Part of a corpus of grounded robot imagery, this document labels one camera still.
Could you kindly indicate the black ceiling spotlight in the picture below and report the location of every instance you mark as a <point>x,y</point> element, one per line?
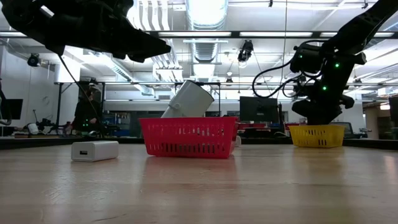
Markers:
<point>33,60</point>
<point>245,51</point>

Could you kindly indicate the white rectangular USB charger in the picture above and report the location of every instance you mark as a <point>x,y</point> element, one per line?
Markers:
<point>94,151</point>

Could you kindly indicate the silver ventilation duct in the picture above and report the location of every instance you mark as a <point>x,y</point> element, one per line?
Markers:
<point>205,49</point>

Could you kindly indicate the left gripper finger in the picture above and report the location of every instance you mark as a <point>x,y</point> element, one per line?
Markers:
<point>140,45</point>

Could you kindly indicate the black monitor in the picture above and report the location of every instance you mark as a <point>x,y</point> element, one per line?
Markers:
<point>258,109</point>
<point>11,109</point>

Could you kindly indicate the red plastic basket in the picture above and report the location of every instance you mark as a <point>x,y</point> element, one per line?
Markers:
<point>186,137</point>

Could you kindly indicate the person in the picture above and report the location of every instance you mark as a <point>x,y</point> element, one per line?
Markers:
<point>87,115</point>

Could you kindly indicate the white cube charger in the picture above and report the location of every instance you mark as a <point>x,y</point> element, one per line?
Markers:
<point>238,141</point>

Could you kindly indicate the yellow plastic basket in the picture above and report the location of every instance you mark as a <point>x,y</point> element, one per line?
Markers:
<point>317,137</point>

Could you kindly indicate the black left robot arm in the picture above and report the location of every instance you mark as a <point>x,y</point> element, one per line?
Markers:
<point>25,15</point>

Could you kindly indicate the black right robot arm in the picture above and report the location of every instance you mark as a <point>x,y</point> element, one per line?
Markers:
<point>357,28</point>

